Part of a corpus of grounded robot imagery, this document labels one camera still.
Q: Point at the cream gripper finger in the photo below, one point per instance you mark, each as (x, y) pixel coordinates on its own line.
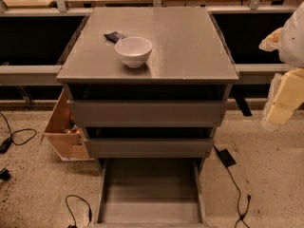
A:
(277, 113)
(271, 42)

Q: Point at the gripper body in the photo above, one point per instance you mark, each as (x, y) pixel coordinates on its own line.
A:
(294, 43)

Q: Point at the grey bottom drawer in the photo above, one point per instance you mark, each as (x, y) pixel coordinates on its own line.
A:
(150, 193)

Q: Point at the grey drawer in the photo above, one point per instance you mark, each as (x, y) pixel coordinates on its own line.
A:
(150, 193)
(147, 105)
(148, 142)

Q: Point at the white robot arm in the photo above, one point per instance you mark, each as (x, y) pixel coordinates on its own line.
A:
(290, 50)

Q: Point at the grey drawer cabinet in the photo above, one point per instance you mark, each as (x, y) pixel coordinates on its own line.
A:
(186, 49)

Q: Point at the grey middle drawer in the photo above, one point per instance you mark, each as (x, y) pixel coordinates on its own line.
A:
(148, 142)

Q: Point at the grey top drawer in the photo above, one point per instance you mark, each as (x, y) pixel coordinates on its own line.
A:
(147, 105)

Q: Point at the black power adapter right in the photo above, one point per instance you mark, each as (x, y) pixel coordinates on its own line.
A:
(225, 157)

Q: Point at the white ceramic bowl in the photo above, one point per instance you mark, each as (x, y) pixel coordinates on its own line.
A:
(133, 51)

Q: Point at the dark blue snack packet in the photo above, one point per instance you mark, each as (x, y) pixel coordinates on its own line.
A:
(114, 37)

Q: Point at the wooden box on floor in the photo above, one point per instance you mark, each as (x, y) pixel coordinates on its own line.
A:
(66, 138)

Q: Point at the black plug far left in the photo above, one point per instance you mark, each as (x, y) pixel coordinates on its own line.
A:
(4, 174)

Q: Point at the grey metal rail frame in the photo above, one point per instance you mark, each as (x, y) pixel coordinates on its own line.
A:
(35, 43)

